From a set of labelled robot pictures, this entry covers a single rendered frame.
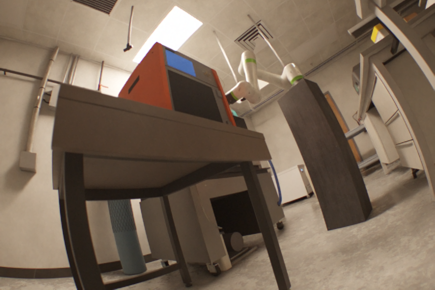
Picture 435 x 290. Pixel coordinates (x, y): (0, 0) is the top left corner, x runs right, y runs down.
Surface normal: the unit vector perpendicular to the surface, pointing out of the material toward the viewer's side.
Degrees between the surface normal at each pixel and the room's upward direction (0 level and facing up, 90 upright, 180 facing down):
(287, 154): 90
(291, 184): 90
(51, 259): 90
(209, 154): 90
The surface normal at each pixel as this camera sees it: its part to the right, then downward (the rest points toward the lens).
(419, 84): -0.65, -0.15
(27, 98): 0.71, -0.47
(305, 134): -0.84, 0.01
